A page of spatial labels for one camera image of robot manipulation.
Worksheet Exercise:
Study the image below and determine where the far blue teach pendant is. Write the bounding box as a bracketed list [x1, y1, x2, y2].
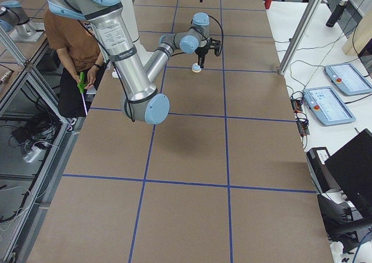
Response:
[324, 63, 371, 96]

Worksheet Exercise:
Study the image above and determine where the black water bottle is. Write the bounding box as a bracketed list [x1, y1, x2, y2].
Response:
[325, 0, 349, 27]

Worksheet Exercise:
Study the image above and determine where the green handled stick tool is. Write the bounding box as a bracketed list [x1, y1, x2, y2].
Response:
[77, 71, 88, 115]

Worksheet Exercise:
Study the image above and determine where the black computer case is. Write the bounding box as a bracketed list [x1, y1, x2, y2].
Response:
[306, 147, 341, 193]

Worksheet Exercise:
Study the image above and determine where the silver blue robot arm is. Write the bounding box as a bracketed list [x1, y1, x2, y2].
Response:
[48, 0, 209, 125]

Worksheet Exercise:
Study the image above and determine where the blue white call bell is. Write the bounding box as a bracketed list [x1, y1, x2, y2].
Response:
[191, 63, 202, 73]

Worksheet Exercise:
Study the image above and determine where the blue teach pendant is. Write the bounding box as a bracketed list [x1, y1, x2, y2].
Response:
[303, 87, 356, 126]
[324, 63, 371, 96]

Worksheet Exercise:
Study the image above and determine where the brown paper table cover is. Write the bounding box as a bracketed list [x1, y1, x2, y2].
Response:
[28, 0, 333, 262]

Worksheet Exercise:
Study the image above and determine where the person in brown shirt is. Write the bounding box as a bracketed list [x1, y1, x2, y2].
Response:
[44, 9, 106, 118]

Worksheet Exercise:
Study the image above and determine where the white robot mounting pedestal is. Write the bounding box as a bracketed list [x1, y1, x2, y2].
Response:
[121, 0, 140, 55]

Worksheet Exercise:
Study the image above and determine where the black monitor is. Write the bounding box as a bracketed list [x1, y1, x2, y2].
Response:
[325, 128, 371, 218]

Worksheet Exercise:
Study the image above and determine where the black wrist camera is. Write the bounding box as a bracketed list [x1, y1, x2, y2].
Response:
[209, 38, 221, 57]

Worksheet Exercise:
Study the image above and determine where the near blue teach pendant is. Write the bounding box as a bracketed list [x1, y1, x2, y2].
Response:
[303, 87, 356, 126]

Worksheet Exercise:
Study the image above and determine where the white power strip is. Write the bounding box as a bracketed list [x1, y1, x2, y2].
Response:
[23, 146, 42, 163]

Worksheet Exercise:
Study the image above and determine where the aluminium frame post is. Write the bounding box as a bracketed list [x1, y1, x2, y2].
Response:
[278, 0, 322, 75]

